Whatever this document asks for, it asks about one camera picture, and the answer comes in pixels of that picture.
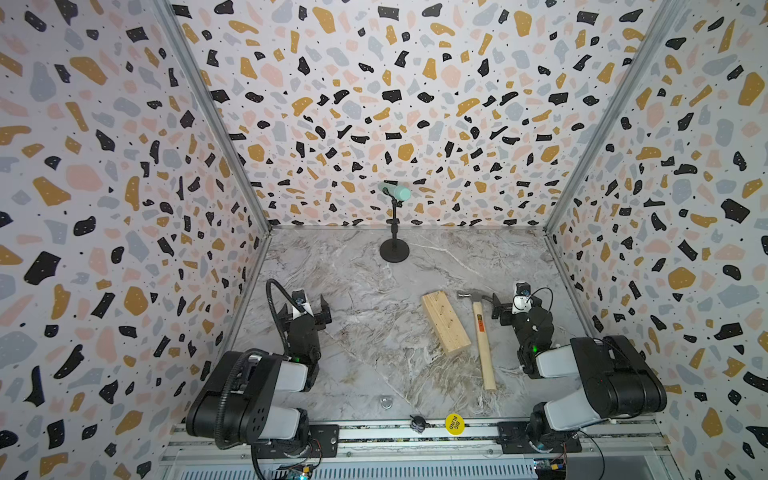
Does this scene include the wooden block with nails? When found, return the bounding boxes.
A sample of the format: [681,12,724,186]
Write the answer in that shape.
[421,291,471,355]

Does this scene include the wooden handle claw hammer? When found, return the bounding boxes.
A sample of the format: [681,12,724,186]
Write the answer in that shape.
[457,290,497,391]

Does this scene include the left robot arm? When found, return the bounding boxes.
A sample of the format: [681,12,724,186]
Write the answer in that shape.
[185,290,332,458]

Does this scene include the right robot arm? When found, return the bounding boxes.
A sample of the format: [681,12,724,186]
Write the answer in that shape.
[481,282,667,453]

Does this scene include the microphone on black stand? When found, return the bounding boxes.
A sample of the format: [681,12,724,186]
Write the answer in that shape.
[379,181,411,263]

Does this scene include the yellow round sticker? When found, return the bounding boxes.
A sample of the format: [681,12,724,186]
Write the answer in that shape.
[445,413,465,436]

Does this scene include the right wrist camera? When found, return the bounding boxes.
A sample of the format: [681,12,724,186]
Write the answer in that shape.
[513,292,531,313]

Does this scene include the black knob on rail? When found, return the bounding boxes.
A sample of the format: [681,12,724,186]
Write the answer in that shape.
[410,415,428,434]

